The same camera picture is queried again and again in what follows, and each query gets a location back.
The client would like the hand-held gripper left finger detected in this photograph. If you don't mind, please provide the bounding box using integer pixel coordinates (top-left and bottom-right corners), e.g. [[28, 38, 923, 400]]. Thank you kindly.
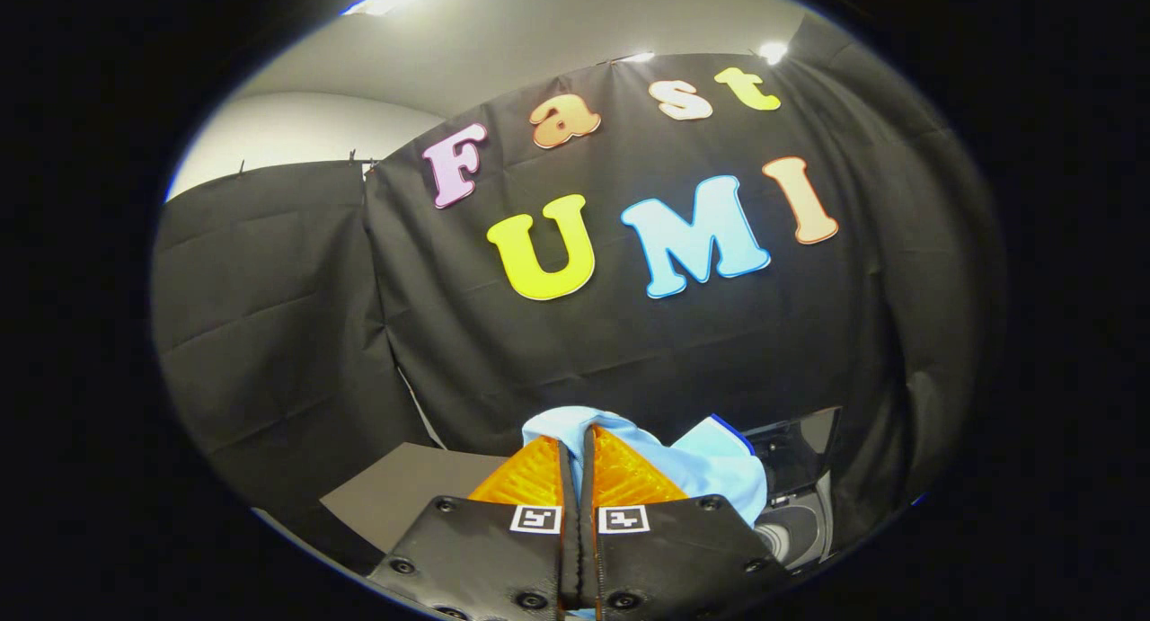
[[367, 434, 580, 621]]

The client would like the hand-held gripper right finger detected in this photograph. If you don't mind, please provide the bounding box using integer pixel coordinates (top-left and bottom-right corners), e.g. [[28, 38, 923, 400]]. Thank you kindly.
[[579, 426, 792, 621]]

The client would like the light blue polo shirt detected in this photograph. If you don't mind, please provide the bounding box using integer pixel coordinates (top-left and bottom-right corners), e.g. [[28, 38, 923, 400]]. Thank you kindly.
[[522, 406, 769, 528]]

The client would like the beige cabinet with dark top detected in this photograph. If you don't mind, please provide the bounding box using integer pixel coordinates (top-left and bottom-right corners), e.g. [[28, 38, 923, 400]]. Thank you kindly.
[[319, 442, 513, 554]]

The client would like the black backdrop cloth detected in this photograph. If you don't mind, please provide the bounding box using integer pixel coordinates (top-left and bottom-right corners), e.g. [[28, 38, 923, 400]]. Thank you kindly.
[[151, 14, 1007, 568]]

